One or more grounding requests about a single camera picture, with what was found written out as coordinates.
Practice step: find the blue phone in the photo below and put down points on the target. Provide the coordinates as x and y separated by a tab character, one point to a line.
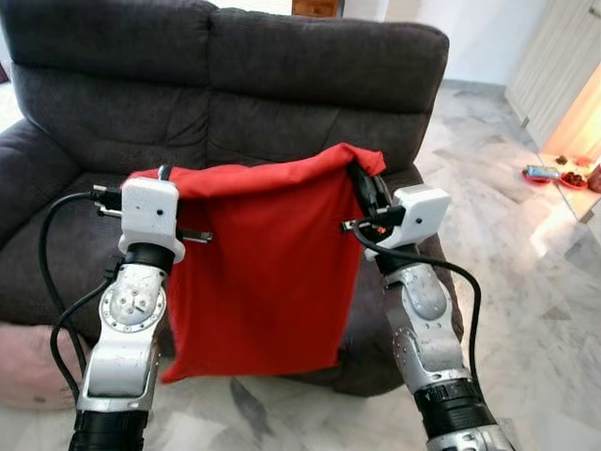
542	171

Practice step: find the red dish with dark food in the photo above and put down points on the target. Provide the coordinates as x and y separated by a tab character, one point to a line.
573	178

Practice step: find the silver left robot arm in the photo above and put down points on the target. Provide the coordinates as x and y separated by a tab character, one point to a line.
127	329

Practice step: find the red pillow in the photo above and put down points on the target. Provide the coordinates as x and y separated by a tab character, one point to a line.
272	282

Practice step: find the dark grey two-seat sofa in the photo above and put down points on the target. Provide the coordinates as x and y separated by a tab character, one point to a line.
282	85

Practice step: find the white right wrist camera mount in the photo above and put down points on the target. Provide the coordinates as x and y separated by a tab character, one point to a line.
423	214

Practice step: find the red brown jar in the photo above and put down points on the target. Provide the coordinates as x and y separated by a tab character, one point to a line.
594	178

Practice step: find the white louvred cabinet door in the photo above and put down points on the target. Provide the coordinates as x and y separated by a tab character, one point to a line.
554	66

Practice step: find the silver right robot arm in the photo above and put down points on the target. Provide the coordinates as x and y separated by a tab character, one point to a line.
423	319

